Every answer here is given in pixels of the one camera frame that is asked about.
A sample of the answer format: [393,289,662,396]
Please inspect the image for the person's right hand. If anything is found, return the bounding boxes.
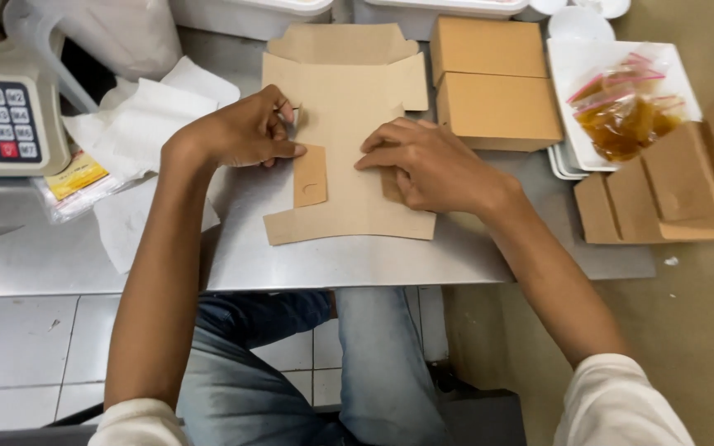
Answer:
[354,117,523,215]

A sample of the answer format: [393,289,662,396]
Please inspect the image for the person's left hand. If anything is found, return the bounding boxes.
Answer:
[162,85,307,172]

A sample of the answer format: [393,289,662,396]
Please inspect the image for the closed brown cardboard box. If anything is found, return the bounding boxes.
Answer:
[436,72,564,153]
[429,15,549,88]

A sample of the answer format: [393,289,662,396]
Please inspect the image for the crumpled white paper sheet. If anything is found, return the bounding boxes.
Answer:
[62,56,242,184]

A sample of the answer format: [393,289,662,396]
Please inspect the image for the white rectangular tray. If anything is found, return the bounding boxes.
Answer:
[546,144,590,182]
[546,38,704,173]

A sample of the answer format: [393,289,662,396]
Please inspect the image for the white plastic container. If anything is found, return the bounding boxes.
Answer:
[351,0,530,42]
[167,0,336,42]

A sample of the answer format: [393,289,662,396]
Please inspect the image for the flat white paper sheet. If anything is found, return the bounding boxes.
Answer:
[93,176,222,275]

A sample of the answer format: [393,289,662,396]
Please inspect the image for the white plastic bag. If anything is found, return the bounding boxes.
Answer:
[27,0,183,83]

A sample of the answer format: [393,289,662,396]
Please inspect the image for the clear bag with yellow packet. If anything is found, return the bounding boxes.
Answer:
[31,149,148,225]

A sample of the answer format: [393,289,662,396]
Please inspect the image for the sauce bag with pink zip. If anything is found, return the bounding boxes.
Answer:
[566,52,668,105]
[571,87,657,164]
[642,93,687,141]

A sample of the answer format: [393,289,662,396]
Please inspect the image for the round white lid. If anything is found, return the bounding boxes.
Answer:
[547,5,617,43]
[514,0,569,23]
[571,0,632,20]

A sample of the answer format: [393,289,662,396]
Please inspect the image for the person's blue jeans legs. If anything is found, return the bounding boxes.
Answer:
[176,285,448,446]

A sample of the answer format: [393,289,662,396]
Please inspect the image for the clear plastic jug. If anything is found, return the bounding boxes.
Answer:
[2,0,101,116]

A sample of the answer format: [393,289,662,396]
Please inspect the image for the grey digital weighing scale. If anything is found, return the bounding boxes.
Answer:
[0,48,73,178]

